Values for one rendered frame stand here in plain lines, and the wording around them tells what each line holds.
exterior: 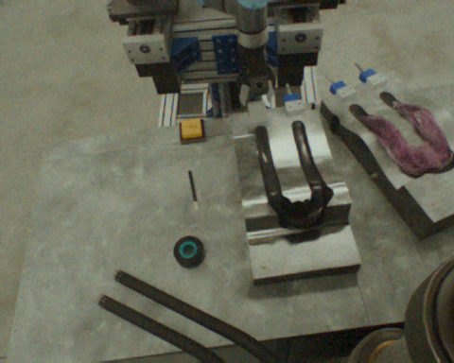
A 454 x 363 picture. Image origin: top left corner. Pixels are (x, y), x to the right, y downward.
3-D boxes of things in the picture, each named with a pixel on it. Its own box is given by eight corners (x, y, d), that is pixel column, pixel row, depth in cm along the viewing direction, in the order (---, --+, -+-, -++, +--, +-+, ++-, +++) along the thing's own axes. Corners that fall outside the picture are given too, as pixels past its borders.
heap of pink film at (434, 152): (352, 120, 117) (357, 102, 110) (403, 98, 119) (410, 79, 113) (407, 187, 104) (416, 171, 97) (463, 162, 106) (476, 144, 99)
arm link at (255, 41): (270, 32, 91) (235, 37, 91) (270, 48, 95) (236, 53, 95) (265, 12, 95) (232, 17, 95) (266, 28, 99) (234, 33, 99)
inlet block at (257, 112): (247, 112, 128) (244, 95, 126) (262, 110, 128) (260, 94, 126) (250, 123, 116) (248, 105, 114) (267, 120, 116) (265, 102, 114)
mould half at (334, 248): (232, 132, 126) (227, 104, 115) (312, 121, 126) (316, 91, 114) (253, 285, 100) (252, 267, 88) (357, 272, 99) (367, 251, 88)
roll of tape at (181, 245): (185, 274, 103) (183, 270, 100) (170, 251, 107) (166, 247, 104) (211, 256, 105) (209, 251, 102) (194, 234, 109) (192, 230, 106)
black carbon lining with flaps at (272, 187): (252, 130, 117) (251, 110, 109) (305, 123, 117) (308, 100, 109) (271, 238, 99) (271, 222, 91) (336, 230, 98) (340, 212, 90)
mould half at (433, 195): (319, 112, 127) (323, 86, 118) (389, 83, 131) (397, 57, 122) (419, 241, 102) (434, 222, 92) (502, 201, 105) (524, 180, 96)
